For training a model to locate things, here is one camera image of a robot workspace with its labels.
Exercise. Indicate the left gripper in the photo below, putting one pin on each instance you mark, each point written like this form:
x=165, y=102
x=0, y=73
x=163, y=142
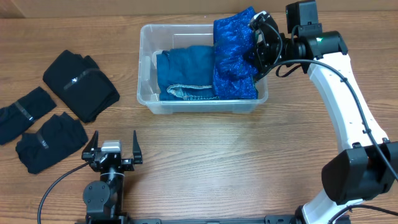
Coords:
x=111, y=159

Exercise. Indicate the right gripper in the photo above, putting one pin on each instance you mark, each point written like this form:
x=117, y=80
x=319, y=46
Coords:
x=265, y=47

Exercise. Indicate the sparkly blue garment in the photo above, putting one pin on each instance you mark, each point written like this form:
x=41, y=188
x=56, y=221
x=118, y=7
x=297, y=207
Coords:
x=233, y=43

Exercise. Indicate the large black garment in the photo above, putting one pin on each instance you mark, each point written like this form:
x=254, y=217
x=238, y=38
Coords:
x=81, y=85

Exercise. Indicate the blue denim jeans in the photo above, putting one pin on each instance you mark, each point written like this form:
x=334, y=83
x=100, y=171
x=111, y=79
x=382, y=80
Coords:
x=186, y=74

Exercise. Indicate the clear plastic storage bin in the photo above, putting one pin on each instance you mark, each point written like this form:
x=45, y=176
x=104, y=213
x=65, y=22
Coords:
x=154, y=39

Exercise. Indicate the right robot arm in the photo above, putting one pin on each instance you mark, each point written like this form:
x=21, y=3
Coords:
x=366, y=164

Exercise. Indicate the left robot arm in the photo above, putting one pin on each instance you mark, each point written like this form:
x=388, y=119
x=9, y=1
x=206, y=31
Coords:
x=104, y=198

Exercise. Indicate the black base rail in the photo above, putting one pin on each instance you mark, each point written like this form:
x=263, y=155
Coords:
x=211, y=221

